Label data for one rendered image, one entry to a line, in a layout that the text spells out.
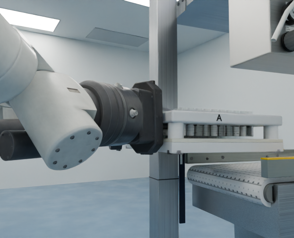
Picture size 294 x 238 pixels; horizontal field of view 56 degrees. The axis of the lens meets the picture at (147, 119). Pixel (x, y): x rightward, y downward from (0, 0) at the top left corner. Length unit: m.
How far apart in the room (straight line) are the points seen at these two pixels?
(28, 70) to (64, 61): 5.58
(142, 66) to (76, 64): 1.55
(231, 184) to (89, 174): 5.31
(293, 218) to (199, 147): 0.21
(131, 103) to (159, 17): 0.44
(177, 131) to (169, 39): 0.37
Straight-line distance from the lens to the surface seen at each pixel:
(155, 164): 0.73
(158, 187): 0.72
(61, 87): 0.32
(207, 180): 0.66
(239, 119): 0.52
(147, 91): 0.44
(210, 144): 0.48
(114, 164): 5.99
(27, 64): 0.25
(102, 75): 6.00
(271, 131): 0.59
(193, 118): 0.47
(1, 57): 0.23
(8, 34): 0.24
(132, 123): 0.37
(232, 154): 0.82
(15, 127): 0.54
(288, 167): 0.55
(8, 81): 0.24
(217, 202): 0.68
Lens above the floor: 0.91
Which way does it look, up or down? 4 degrees up
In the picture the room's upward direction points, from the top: straight up
